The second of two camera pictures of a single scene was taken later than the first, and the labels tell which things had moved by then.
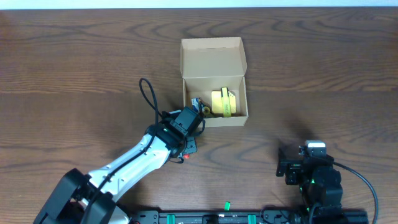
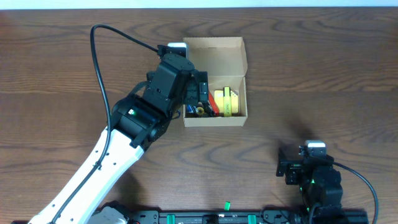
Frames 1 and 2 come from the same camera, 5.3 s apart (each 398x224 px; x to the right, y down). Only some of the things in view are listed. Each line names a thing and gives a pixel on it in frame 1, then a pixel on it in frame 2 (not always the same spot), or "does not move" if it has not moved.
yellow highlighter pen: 226,106 does not move
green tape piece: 227,205 does not move
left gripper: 194,149 to 201,87
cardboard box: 208,65 does not move
